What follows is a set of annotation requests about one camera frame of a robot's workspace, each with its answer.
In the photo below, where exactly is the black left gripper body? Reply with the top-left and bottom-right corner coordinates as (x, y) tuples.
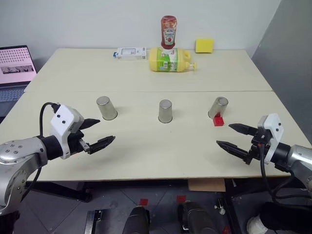
(69, 130), (91, 156)

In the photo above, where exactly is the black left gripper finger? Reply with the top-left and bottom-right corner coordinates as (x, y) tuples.
(80, 118), (101, 131)
(88, 135), (116, 155)

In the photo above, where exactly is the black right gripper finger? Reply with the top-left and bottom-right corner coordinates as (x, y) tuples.
(216, 140), (252, 166)
(228, 123), (259, 136)

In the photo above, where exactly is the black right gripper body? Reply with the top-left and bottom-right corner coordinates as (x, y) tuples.
(248, 128), (272, 160)

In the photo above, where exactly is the upturned steel cup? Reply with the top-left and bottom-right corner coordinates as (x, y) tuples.
(96, 96), (118, 121)
(157, 98), (174, 123)
(207, 97), (229, 119)

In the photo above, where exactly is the red toy brick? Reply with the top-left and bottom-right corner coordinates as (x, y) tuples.
(213, 113), (225, 127)

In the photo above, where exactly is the brown cardboard piece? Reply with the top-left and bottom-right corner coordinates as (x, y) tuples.
(187, 178), (226, 193)

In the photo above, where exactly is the white and black shoe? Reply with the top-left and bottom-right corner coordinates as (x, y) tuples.
(246, 201), (312, 234)

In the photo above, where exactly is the dark rounded robot foot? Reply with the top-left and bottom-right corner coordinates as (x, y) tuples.
(121, 205), (151, 234)
(177, 200), (215, 234)

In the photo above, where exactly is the white flat carton box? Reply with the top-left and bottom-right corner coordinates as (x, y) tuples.
(113, 46), (147, 60)

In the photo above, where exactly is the yellow sponge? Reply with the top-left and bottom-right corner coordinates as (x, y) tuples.
(195, 38), (215, 54)

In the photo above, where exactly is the open grey laptop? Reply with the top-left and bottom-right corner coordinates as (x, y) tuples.
(0, 44), (38, 118)

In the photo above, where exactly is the yellow oil jug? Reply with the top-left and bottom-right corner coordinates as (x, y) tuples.
(148, 46), (198, 73)

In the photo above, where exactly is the red ketchup bottle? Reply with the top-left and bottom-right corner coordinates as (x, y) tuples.
(159, 15), (178, 55)

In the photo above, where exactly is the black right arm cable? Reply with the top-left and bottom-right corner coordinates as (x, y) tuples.
(258, 143), (312, 204)

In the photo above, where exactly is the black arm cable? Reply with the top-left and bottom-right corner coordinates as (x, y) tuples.
(21, 101), (61, 199)
(258, 143), (312, 204)

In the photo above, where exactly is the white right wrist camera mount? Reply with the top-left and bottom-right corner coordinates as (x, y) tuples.
(257, 113), (285, 164)

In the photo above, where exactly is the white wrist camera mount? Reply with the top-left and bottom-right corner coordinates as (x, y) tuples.
(257, 113), (285, 164)
(50, 104), (85, 160)

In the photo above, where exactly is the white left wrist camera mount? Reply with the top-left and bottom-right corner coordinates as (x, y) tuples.
(50, 104), (85, 160)

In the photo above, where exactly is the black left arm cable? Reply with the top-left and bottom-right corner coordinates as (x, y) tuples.
(21, 101), (61, 199)

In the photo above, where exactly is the black table base frame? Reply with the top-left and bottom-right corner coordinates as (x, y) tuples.
(26, 181), (93, 203)

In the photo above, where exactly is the black table leg frame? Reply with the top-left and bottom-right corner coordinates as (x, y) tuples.
(223, 178), (244, 234)

